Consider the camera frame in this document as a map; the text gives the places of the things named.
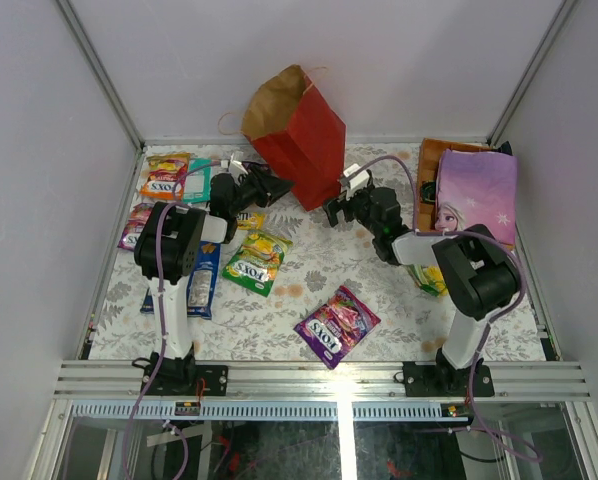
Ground dark rolled tape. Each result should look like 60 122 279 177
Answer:
419 181 437 205

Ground wooden tray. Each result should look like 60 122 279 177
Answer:
417 138 514 231

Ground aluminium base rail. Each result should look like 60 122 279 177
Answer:
53 360 592 403

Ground red paper bag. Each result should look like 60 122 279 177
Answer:
239 64 346 211

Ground purple Frozen bag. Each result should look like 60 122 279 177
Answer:
434 149 517 247

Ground yellow green candy bag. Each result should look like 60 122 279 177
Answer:
406 265 448 297

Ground blue Doritos chip bag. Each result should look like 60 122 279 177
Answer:
162 242 221 320

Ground green Fox's candy bag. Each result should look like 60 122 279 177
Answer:
222 230 293 297

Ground orange Fox's candy bag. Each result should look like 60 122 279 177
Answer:
139 153 190 201

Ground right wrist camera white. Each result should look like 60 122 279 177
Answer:
339 163 372 192

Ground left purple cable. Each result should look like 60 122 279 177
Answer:
121 158 225 416

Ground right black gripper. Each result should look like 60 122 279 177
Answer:
321 184 382 237

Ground yellow snack bar wrapper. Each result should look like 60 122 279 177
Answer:
237 212 267 230

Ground teal snack packet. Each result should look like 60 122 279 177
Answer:
182 158 212 204

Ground purple Fox's candy bag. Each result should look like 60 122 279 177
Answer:
294 286 381 370
117 202 153 251

